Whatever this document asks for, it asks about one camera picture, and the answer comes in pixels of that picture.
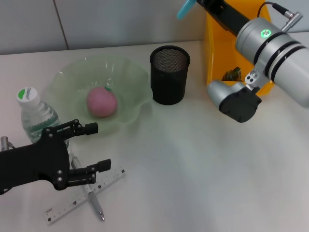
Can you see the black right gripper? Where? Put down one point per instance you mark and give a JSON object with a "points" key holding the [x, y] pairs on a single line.
{"points": [[227, 17]]}

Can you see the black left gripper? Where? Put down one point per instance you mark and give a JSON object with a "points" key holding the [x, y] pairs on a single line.
{"points": [[31, 164]]}

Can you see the white plastic ruler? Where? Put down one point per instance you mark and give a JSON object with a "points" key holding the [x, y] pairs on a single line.
{"points": [[111, 177]]}

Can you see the blue scissors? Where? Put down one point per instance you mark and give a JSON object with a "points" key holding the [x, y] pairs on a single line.
{"points": [[184, 9]]}

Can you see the pink peach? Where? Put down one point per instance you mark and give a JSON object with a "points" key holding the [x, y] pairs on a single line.
{"points": [[101, 102]]}

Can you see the green plastic wrapper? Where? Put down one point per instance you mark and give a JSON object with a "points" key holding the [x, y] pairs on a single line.
{"points": [[231, 74]]}

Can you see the clear water bottle green label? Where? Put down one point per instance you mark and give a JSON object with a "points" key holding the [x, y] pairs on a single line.
{"points": [[33, 116]]}

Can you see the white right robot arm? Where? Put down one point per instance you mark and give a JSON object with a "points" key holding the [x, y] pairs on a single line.
{"points": [[277, 55]]}

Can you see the grey ballpoint pen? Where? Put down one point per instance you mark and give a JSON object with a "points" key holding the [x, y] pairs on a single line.
{"points": [[95, 203]]}

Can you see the green glass fruit plate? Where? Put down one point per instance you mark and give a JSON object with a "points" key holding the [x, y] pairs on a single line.
{"points": [[130, 96]]}

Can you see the black mesh pen holder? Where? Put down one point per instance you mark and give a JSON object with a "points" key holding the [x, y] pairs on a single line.
{"points": [[169, 84]]}

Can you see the yellow plastic bin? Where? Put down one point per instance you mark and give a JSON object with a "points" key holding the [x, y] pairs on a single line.
{"points": [[217, 60]]}

